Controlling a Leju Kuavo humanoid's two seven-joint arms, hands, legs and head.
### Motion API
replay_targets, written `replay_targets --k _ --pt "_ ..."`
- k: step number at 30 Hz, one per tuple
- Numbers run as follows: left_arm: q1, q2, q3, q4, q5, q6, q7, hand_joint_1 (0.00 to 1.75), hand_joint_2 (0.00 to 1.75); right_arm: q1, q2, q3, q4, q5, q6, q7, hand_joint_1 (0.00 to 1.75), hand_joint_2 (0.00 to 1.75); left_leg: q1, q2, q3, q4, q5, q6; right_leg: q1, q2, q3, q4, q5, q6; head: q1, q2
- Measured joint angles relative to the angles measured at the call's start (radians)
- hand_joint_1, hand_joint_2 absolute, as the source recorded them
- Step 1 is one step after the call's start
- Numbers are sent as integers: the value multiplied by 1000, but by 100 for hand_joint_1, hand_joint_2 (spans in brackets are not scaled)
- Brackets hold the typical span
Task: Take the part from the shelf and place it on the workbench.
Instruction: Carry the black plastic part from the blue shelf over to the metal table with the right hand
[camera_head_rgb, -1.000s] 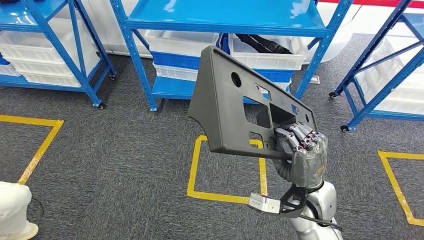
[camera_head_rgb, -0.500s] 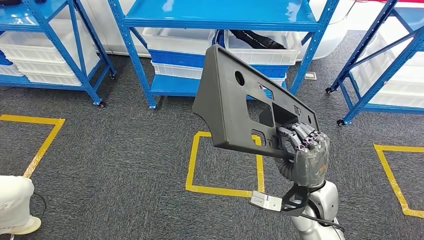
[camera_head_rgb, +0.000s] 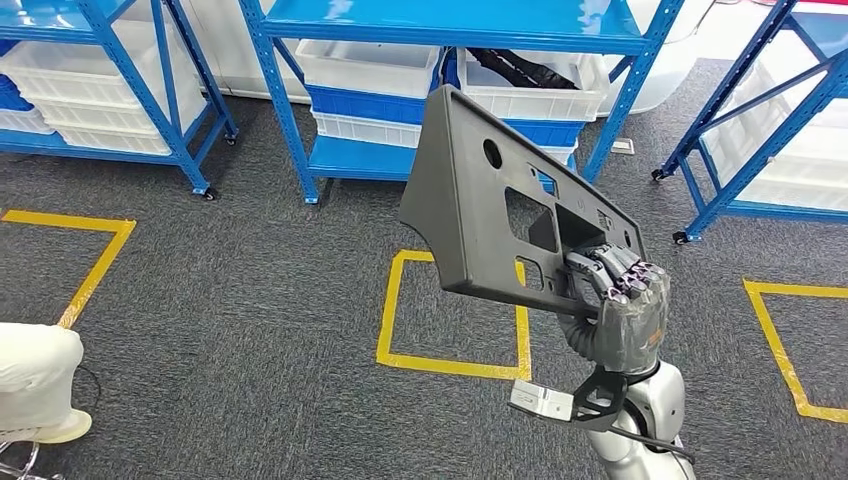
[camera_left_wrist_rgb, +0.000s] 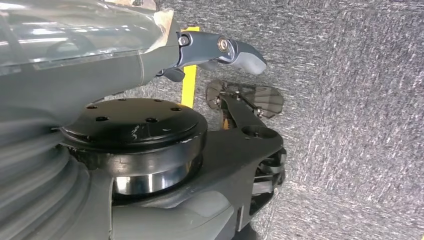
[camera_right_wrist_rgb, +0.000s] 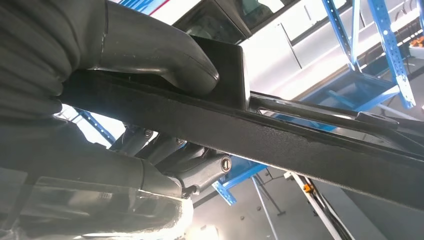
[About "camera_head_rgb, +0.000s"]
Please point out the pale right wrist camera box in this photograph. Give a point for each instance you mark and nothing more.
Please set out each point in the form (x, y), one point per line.
(540, 401)

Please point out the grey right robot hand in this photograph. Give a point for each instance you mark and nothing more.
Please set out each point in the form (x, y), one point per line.
(629, 331)

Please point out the blue metal shelf rack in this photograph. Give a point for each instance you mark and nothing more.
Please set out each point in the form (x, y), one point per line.
(762, 161)
(40, 20)
(430, 20)

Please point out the black ribbed plastic part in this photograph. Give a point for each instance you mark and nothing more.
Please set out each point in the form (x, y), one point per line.
(530, 69)

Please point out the yellow floor tape square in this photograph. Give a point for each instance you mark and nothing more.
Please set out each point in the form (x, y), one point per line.
(66, 222)

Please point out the metal stool frame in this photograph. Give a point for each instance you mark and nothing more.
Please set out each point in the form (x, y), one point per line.
(26, 457)

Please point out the small white floor box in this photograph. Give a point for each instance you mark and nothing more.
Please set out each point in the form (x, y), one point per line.
(623, 146)

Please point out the black right camera mount bracket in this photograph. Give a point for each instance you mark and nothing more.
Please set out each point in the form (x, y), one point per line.
(613, 391)

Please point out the person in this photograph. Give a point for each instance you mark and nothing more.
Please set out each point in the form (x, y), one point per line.
(33, 378)

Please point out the black plastic plate bracket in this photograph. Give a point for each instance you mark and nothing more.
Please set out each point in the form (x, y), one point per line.
(457, 199)

